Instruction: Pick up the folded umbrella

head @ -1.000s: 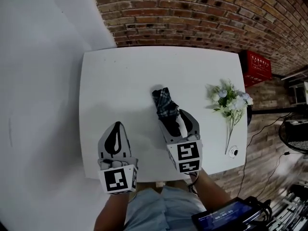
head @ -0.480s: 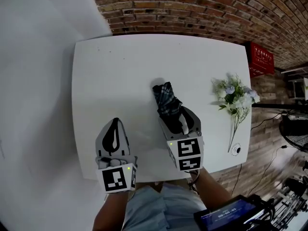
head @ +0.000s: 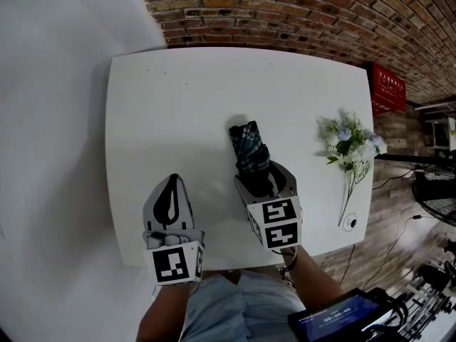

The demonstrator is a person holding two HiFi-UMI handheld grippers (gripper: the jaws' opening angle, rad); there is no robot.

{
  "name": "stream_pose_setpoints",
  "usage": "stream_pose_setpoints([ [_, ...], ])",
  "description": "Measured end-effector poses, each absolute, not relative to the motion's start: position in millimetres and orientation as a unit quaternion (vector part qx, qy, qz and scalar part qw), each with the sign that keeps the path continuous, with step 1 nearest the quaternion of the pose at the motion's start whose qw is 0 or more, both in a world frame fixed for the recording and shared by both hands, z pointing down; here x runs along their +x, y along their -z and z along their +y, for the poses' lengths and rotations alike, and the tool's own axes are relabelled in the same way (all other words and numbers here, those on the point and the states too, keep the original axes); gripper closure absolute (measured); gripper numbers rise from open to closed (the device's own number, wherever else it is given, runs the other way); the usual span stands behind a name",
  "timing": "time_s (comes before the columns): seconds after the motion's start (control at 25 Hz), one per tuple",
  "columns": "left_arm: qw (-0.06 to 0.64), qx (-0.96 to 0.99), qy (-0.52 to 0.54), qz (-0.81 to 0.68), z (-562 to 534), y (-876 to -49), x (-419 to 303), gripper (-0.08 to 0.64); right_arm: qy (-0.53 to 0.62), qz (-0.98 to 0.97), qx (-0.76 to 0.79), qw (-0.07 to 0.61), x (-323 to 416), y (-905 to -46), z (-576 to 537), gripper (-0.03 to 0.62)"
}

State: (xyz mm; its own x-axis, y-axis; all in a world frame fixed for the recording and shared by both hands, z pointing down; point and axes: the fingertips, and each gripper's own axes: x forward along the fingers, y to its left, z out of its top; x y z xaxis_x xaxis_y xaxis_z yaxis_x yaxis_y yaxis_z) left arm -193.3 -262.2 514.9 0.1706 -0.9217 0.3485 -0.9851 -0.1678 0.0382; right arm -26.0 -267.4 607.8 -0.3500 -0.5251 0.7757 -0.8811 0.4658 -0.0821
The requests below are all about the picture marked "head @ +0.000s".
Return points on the artificial flower bouquet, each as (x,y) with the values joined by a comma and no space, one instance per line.
(351,144)

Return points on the white shelf unit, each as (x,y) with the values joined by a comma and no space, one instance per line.
(441,130)

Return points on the person's light blue shorts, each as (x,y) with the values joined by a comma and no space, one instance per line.
(235,308)

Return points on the black and white machine frame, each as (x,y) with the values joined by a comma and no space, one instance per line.
(427,298)

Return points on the person's right forearm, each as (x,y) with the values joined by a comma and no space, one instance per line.
(313,280)

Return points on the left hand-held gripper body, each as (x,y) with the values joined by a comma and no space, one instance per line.
(171,265)

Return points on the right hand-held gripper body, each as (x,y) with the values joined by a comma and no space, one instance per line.
(281,226)

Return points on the dark plaid umbrella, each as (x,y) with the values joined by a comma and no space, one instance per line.
(249,148)

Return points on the red box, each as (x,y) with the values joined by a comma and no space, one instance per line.
(388,89)

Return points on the black tablet with timer screen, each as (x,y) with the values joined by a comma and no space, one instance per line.
(338,317)

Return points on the person's left forearm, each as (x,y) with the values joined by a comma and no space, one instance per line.
(164,312)

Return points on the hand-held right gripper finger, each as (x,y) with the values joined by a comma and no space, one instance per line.
(243,191)
(285,180)

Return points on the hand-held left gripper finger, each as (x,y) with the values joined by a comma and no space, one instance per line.
(149,208)
(186,205)

